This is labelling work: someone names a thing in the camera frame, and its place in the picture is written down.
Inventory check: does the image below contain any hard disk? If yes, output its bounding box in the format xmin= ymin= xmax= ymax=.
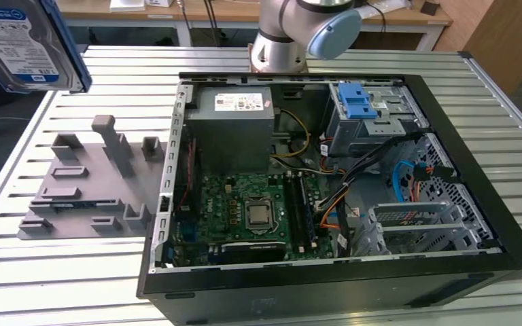
xmin=0 ymin=0 xmax=92 ymax=94

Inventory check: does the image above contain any metal disk bay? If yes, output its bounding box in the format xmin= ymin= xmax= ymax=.
xmin=365 ymin=200 xmax=489 ymax=255

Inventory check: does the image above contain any grey power supply unit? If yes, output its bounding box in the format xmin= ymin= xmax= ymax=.
xmin=183 ymin=86 xmax=276 ymax=176

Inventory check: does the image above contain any silver CPU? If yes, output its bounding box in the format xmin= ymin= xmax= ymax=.
xmin=247 ymin=205 xmax=272 ymax=227

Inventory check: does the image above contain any CPU socket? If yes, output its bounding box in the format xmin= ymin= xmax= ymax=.
xmin=242 ymin=195 xmax=278 ymax=236

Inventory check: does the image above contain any green motherboard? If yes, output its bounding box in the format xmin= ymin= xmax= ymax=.
xmin=173 ymin=173 xmax=334 ymax=266

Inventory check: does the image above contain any installed RAM stick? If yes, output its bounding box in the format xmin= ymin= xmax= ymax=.
xmin=300 ymin=173 xmax=318 ymax=247

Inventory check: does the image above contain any metal drive cage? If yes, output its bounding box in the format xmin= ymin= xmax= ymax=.
xmin=326 ymin=81 xmax=428 ymax=157

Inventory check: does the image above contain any black graphics card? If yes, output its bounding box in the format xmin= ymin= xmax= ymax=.
xmin=219 ymin=240 xmax=286 ymax=264

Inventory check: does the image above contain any blue plastic drive latch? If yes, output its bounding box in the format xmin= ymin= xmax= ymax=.
xmin=338 ymin=83 xmax=380 ymax=120

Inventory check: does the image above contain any grey plastic parts rack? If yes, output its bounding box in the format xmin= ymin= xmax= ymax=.
xmin=19 ymin=114 xmax=171 ymax=240

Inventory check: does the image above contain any black open PC case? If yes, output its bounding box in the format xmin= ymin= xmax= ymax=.
xmin=134 ymin=71 xmax=522 ymax=325

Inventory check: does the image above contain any RAM stick on rack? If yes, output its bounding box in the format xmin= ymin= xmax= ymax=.
xmin=30 ymin=200 xmax=122 ymax=209

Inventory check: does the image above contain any wooden desk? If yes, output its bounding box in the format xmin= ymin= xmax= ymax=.
xmin=56 ymin=0 xmax=453 ymax=47

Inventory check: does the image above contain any white box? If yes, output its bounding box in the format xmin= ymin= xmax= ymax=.
xmin=109 ymin=0 xmax=147 ymax=13

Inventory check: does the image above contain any yellow wire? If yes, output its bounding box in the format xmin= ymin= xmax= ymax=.
xmin=273 ymin=108 xmax=312 ymax=159

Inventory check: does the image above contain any black cable bundle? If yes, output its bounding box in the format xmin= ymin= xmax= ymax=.
xmin=318 ymin=128 xmax=431 ymax=213

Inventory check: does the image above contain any blue flat data wire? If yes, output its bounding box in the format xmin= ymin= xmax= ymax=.
xmin=392 ymin=159 xmax=421 ymax=204

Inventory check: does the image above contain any multicolour power wire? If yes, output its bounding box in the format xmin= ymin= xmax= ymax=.
xmin=408 ymin=162 xmax=461 ymax=206

